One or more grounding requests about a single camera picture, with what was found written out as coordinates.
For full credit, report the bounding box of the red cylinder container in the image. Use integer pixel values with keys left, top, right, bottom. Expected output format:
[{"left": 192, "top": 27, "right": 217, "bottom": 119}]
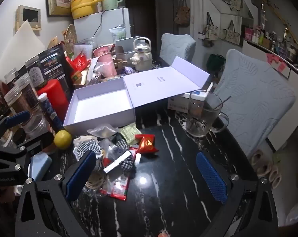
[{"left": 37, "top": 79, "right": 70, "bottom": 124}]

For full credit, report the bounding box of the small red snack packet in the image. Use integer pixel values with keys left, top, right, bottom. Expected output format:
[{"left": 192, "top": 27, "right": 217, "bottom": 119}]
[{"left": 135, "top": 134, "right": 159, "bottom": 154}]

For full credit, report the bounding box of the black stand-up pouch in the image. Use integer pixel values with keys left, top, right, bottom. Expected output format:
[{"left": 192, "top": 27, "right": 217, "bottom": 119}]
[{"left": 38, "top": 43, "right": 74, "bottom": 97}]

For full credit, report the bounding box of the pink tumbler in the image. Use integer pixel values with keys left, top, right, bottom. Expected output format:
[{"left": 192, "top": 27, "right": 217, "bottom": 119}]
[{"left": 97, "top": 54, "right": 117, "bottom": 78}]

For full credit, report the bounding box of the wall intercom panel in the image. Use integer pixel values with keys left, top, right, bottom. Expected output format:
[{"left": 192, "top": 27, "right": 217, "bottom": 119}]
[{"left": 15, "top": 5, "right": 41, "bottom": 32}]

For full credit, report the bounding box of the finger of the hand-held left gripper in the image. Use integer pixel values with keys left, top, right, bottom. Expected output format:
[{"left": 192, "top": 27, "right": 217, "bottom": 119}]
[
  {"left": 0, "top": 111, "right": 31, "bottom": 141},
  {"left": 0, "top": 133, "right": 54, "bottom": 171}
]

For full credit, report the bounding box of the long red white packet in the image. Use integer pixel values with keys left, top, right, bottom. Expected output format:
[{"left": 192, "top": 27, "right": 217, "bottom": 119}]
[{"left": 99, "top": 147, "right": 142, "bottom": 201}]

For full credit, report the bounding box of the white ribbed cup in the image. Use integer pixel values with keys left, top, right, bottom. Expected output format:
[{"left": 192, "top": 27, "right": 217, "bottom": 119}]
[{"left": 75, "top": 44, "right": 93, "bottom": 60}]

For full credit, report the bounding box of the white carton box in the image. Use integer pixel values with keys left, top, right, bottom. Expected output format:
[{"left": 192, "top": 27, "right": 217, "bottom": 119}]
[{"left": 167, "top": 92, "right": 214, "bottom": 111}]

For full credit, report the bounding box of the lavender gift box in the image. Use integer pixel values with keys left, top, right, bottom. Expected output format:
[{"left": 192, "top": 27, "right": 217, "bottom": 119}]
[{"left": 63, "top": 56, "right": 211, "bottom": 135}]

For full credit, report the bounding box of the cream bear water bottle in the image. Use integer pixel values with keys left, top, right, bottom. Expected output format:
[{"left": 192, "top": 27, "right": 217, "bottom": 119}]
[{"left": 130, "top": 37, "right": 153, "bottom": 72}]

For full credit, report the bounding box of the orange green carton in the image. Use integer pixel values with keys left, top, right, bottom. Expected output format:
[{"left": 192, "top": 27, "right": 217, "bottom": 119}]
[{"left": 71, "top": 70, "right": 86, "bottom": 83}]

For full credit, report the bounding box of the pink fluffy slipper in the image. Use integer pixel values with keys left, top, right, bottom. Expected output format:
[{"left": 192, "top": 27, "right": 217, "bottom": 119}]
[
  {"left": 259, "top": 164, "right": 283, "bottom": 188},
  {"left": 250, "top": 149, "right": 269, "bottom": 172}
]

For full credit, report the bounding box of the dark wooden door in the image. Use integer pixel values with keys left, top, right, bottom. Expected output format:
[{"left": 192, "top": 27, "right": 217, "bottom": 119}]
[{"left": 125, "top": 0, "right": 156, "bottom": 41}]

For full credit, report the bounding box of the brown mug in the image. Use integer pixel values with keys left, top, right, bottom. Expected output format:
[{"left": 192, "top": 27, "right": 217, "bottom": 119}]
[{"left": 113, "top": 59, "right": 128, "bottom": 71}]

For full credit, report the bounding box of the lace-trimmed gingham scrunchie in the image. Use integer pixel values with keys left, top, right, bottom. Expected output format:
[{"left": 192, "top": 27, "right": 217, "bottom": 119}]
[{"left": 73, "top": 135, "right": 101, "bottom": 163}]

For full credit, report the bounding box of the grey box of small bottles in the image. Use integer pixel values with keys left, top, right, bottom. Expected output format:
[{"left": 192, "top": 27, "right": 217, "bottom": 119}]
[{"left": 115, "top": 38, "right": 140, "bottom": 61}]

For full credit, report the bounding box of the yellow enamel pot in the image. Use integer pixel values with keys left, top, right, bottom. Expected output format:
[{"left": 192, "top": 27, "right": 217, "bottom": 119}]
[{"left": 70, "top": 0, "right": 107, "bottom": 20}]

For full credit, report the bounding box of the lemon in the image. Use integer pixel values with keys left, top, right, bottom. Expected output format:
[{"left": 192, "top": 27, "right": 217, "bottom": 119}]
[{"left": 54, "top": 130, "right": 72, "bottom": 150}]

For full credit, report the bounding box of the cream scrunchie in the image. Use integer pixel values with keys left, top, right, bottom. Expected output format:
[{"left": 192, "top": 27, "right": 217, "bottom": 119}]
[{"left": 83, "top": 171, "right": 105, "bottom": 195}]

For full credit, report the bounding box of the pink bow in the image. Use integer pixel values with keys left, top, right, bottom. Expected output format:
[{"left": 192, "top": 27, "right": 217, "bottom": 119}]
[{"left": 266, "top": 53, "right": 286, "bottom": 66}]

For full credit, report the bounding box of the pink paper bowl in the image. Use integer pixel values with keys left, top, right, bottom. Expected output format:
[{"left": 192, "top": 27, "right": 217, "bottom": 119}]
[{"left": 93, "top": 45, "right": 115, "bottom": 57}]

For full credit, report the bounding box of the white bar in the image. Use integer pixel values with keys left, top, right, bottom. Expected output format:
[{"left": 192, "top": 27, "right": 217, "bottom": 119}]
[{"left": 104, "top": 151, "right": 131, "bottom": 174}]

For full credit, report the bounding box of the white house-shaped cabinet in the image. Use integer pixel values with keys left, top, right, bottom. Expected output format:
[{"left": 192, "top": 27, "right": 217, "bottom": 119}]
[{"left": 190, "top": 0, "right": 254, "bottom": 63}]

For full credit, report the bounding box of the green packet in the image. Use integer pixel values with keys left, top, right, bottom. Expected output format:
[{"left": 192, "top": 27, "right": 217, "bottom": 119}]
[{"left": 119, "top": 126, "right": 140, "bottom": 145}]

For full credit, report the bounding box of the clear plastic cup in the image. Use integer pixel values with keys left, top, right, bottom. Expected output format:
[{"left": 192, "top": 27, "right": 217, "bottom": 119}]
[{"left": 22, "top": 114, "right": 49, "bottom": 139}]

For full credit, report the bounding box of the light blue covered chair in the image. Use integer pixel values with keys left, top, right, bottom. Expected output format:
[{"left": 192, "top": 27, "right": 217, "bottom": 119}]
[
  {"left": 159, "top": 33, "right": 196, "bottom": 63},
  {"left": 212, "top": 49, "right": 296, "bottom": 158}
]

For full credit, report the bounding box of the black power cable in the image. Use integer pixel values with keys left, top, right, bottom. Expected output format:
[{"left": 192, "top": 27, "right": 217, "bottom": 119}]
[{"left": 83, "top": 10, "right": 107, "bottom": 43}]

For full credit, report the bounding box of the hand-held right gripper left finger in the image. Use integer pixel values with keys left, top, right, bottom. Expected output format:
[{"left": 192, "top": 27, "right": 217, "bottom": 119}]
[{"left": 15, "top": 150, "right": 97, "bottom": 237}]

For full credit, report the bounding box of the white plastic bag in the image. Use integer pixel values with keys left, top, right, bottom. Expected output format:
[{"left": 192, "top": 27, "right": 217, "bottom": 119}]
[{"left": 285, "top": 199, "right": 298, "bottom": 228}]

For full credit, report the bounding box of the light blue case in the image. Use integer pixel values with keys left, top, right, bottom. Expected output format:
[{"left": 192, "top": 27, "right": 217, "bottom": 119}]
[{"left": 28, "top": 152, "right": 53, "bottom": 182}]

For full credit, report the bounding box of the canvas tote bag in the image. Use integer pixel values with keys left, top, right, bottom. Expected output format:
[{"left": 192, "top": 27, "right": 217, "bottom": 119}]
[
  {"left": 219, "top": 20, "right": 241, "bottom": 45},
  {"left": 198, "top": 12, "right": 220, "bottom": 47}
]

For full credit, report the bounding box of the white foam board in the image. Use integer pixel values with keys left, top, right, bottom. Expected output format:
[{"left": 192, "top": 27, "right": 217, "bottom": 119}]
[{"left": 0, "top": 20, "right": 46, "bottom": 76}]

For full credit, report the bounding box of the brown bear bag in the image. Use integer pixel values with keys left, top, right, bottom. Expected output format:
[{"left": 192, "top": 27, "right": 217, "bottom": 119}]
[{"left": 174, "top": 0, "right": 191, "bottom": 27}]

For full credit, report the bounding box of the small clear packet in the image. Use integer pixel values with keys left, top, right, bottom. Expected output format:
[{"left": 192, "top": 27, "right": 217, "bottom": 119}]
[{"left": 98, "top": 138, "right": 122, "bottom": 166}]

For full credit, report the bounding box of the red snack bag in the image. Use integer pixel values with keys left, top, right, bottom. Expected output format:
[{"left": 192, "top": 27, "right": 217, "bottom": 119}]
[{"left": 66, "top": 51, "right": 91, "bottom": 71}]

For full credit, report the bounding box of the row of cosmetic bottles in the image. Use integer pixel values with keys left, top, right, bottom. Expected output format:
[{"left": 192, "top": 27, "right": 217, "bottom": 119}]
[{"left": 244, "top": 4, "right": 298, "bottom": 62}]

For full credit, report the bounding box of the white mini fridge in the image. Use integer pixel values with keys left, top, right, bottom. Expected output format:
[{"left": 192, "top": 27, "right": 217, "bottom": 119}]
[{"left": 73, "top": 7, "right": 131, "bottom": 46}]

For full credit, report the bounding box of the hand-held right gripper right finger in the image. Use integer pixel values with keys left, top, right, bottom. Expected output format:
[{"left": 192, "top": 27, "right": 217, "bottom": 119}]
[{"left": 196, "top": 152, "right": 280, "bottom": 237}]

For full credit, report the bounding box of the glass mug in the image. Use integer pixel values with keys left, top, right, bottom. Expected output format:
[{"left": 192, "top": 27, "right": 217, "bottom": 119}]
[{"left": 182, "top": 90, "right": 230, "bottom": 139}]

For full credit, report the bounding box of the clear plastic jar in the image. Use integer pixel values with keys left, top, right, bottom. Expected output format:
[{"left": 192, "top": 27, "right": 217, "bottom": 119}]
[{"left": 14, "top": 73, "right": 41, "bottom": 109}]

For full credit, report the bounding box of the dark green bag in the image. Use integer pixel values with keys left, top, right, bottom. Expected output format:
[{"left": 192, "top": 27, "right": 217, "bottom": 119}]
[{"left": 207, "top": 54, "right": 226, "bottom": 73}]

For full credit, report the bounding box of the blue tablet tube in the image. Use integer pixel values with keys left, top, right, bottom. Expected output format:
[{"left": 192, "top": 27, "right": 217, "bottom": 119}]
[{"left": 38, "top": 92, "right": 62, "bottom": 131}]

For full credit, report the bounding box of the round woven mat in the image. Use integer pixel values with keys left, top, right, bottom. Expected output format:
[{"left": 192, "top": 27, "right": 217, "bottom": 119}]
[{"left": 65, "top": 24, "right": 78, "bottom": 55}]

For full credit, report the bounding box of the metal spoon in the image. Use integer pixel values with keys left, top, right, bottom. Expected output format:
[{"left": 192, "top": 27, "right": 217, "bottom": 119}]
[{"left": 212, "top": 96, "right": 232, "bottom": 110}]

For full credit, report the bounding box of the dark gingham scrunchie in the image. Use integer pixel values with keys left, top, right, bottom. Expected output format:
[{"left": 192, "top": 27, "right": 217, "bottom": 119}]
[{"left": 114, "top": 138, "right": 135, "bottom": 172}]

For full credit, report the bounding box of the clear plastic bag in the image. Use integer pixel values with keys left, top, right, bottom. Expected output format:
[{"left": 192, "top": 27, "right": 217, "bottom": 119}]
[{"left": 87, "top": 125, "right": 120, "bottom": 139}]

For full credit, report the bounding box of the green white pouch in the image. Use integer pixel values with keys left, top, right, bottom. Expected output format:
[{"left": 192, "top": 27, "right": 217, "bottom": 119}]
[{"left": 109, "top": 25, "right": 127, "bottom": 40}]

